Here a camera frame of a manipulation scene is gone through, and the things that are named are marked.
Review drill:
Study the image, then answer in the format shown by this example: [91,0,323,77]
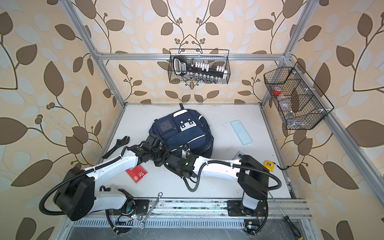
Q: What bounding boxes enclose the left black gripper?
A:
[149,144,175,165]

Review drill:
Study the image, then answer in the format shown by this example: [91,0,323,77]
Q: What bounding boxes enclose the navy blue student backpack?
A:
[149,104,214,158]

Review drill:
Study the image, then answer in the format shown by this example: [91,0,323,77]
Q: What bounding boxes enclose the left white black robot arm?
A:
[39,135,169,235]

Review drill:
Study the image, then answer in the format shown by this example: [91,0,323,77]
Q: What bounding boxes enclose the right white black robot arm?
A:
[162,147,282,235]

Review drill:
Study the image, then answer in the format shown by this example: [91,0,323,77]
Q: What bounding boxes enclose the red booklet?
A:
[126,166,148,184]

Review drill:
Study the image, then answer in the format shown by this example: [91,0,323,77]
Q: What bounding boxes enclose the black adjustable wrench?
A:
[102,136,130,159]

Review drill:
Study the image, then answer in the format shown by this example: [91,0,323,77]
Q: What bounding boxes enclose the silver combination wrench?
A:
[139,192,163,230]

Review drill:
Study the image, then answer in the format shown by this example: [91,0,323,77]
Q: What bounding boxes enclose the light green pencil case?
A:
[231,120,253,146]

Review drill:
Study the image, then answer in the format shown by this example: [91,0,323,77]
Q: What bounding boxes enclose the yellow tape measure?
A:
[264,161,275,173]

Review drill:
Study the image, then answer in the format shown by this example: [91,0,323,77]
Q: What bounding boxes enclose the red capped clear bottle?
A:
[273,86,291,101]

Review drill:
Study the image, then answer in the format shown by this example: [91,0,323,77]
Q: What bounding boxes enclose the black yellow screwdriver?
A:
[269,192,304,240]

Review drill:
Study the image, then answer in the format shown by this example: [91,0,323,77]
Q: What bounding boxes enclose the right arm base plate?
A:
[227,200,267,217]

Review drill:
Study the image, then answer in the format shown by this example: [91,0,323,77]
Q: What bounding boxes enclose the black socket set rail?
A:
[169,55,230,80]

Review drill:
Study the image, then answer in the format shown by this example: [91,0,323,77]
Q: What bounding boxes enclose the back wall wire basket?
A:
[168,48,231,85]

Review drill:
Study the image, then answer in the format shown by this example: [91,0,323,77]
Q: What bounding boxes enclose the wall wire basket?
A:
[168,48,231,85]
[264,62,334,130]

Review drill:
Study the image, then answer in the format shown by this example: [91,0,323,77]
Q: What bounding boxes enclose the right wall wire basket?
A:
[264,62,334,130]

